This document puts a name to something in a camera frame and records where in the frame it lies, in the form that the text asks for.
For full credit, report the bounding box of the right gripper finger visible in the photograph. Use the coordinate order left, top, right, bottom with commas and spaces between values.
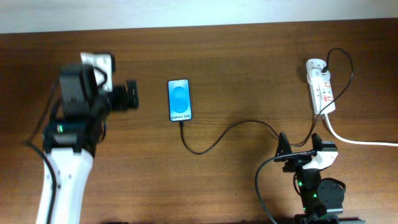
311, 133, 323, 151
274, 132, 292, 162

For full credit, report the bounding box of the black USB charging cable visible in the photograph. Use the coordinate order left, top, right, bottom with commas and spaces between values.
178, 47, 354, 156

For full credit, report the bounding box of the blue screen Galaxy smartphone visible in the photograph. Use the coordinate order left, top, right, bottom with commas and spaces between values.
168, 79, 193, 122

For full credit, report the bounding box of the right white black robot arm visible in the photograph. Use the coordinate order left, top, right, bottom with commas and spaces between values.
274, 132, 346, 223

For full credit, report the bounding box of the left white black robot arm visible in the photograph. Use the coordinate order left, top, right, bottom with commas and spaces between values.
36, 64, 139, 223

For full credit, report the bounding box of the white power strip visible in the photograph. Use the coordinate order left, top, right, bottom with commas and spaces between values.
306, 58, 336, 114

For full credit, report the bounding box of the right black camera cable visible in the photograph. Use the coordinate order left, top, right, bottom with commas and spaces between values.
254, 150, 317, 224

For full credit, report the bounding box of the black camera cable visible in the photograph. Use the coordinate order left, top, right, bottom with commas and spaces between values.
254, 150, 317, 224
23, 80, 62, 224

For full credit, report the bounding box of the white power strip cord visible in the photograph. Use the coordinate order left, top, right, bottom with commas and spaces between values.
322, 113, 398, 147

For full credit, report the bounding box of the white USB wall charger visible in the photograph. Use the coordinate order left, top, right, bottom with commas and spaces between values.
307, 68, 330, 85

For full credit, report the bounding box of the left black camera cable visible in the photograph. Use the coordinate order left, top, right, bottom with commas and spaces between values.
23, 80, 62, 224

